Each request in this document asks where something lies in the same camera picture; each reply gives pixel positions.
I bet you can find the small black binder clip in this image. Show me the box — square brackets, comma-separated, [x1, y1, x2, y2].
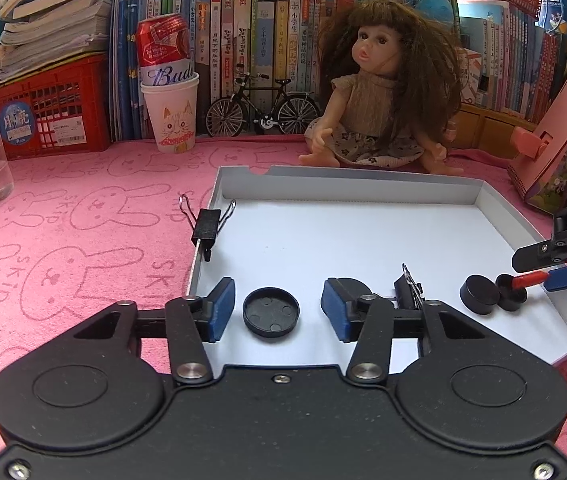
[178, 195, 238, 262]

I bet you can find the wooden drawer box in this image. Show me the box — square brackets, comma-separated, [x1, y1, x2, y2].
[456, 102, 549, 133]

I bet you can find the black round cap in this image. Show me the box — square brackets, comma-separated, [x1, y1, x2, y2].
[242, 286, 300, 337]
[496, 274, 528, 312]
[336, 277, 373, 301]
[459, 275, 500, 316]

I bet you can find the red drink can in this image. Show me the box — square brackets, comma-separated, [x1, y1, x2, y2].
[136, 14, 195, 86]

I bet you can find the pink rabbit print towel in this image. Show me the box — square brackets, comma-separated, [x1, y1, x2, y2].
[0, 132, 567, 466]

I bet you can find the red plastic basket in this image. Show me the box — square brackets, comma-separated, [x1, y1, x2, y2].
[0, 52, 114, 161]

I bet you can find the stack of lying books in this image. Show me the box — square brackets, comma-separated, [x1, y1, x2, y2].
[0, 0, 116, 93]

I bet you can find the printed cardboard box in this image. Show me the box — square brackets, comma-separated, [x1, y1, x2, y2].
[456, 47, 487, 106]

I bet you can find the brown-haired doll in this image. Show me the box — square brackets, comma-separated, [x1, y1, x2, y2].
[298, 0, 464, 176]

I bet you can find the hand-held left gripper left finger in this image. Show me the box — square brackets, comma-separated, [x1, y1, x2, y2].
[70, 277, 237, 387]

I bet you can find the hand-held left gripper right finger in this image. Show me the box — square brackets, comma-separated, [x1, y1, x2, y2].
[320, 277, 487, 387]

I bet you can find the blue plush ball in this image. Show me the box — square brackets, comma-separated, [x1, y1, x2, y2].
[416, 0, 457, 26]

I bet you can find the white cardboard box tray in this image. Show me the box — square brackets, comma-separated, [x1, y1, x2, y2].
[186, 165, 567, 366]

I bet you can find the black model bicycle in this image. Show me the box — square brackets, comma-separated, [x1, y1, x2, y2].
[206, 72, 321, 138]

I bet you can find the large black binder clip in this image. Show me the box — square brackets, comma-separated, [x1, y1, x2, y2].
[394, 262, 427, 311]

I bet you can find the white cat print paper cup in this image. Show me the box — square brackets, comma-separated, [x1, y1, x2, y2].
[140, 72, 200, 153]

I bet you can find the pink house-shaped case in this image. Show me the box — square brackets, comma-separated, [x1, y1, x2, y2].
[507, 60, 567, 218]

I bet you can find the row of upright books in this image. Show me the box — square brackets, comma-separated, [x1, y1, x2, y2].
[110, 0, 567, 141]

